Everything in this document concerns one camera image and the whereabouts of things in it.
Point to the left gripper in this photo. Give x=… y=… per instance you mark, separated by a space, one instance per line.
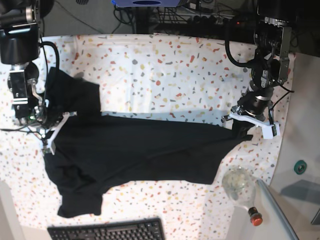
x=270 y=128

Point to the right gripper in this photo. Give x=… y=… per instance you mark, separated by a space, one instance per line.
x=43 y=120

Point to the black t-shirt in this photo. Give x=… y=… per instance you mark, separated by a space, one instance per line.
x=96 y=152

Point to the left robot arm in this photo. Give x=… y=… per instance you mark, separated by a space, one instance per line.
x=274 y=22

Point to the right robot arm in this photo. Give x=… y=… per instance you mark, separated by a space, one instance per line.
x=21 y=30

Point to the green tape roll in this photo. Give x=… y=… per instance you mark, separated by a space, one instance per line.
x=300 y=167

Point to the clear glass bottle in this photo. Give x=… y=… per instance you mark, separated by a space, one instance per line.
x=240 y=188

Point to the terrazzo pattern tablecloth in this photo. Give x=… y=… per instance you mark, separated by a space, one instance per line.
x=153 y=77

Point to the grey metal rod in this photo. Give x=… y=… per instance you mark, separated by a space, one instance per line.
x=276 y=223

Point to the black power strip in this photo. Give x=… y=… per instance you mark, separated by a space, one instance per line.
x=210 y=20

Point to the blue box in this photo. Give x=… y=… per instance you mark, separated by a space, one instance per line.
x=148 y=3

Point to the black keyboard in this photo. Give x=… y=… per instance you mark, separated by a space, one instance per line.
x=147 y=229

